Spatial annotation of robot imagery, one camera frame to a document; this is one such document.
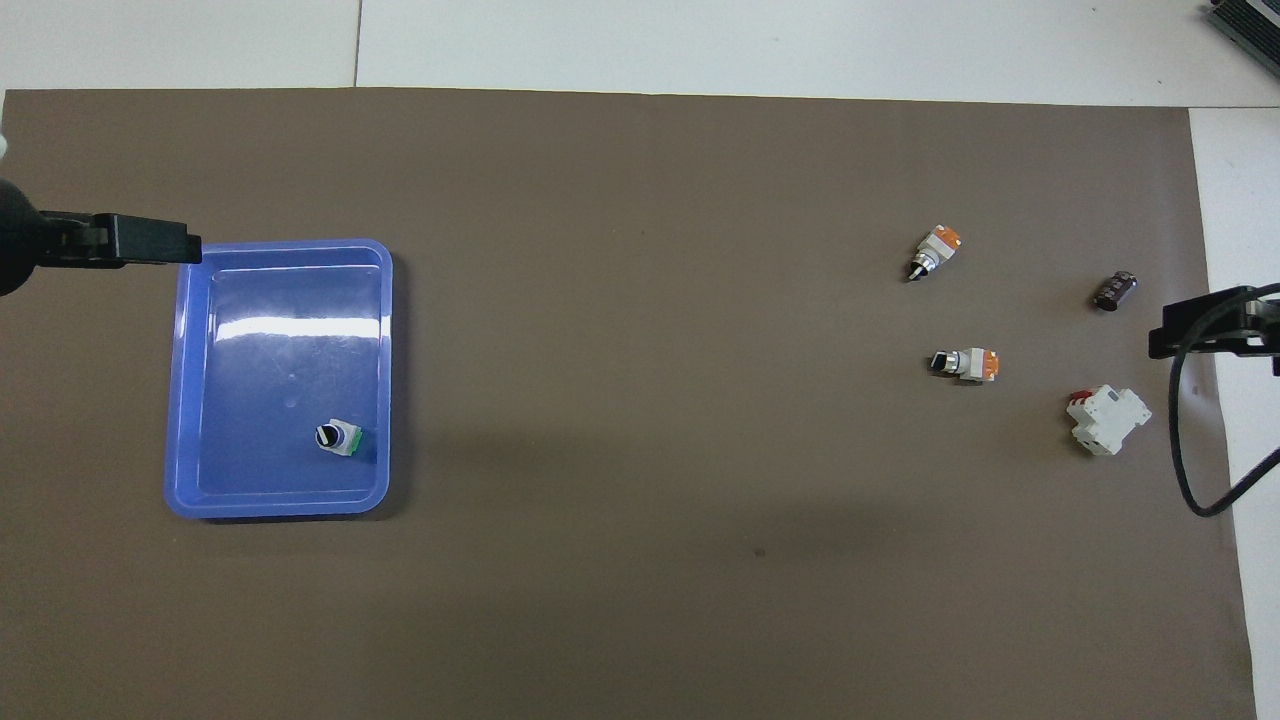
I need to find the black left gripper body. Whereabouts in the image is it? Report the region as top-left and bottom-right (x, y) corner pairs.
(0, 180), (46, 297)

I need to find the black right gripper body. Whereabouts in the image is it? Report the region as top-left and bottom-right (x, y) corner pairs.
(1250, 293), (1280, 376)

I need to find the green-backed rotary switch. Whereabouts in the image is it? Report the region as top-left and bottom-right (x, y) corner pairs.
(314, 419), (365, 462)

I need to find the dark brown terminal block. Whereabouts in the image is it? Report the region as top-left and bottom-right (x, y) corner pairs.
(1092, 268), (1141, 313)

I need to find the white circuit breaker red lever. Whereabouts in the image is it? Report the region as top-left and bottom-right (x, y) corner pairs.
(1065, 385), (1154, 458)

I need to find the blue plastic tray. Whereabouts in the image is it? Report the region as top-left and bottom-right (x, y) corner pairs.
(164, 238), (395, 521)

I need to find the grey finned metal device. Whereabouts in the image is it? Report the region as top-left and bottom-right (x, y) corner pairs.
(1205, 0), (1280, 76)

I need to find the brown table mat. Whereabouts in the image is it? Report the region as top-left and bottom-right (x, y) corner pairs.
(0, 88), (1259, 720)

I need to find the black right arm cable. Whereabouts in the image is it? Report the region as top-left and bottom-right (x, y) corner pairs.
(1167, 283), (1280, 519)

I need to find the orange-backed black-knob rotary switch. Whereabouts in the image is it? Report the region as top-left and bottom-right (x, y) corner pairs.
(928, 346), (1002, 386)

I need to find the orange-backed pointed-tip switch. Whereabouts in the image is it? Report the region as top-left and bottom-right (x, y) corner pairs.
(906, 225), (965, 285)

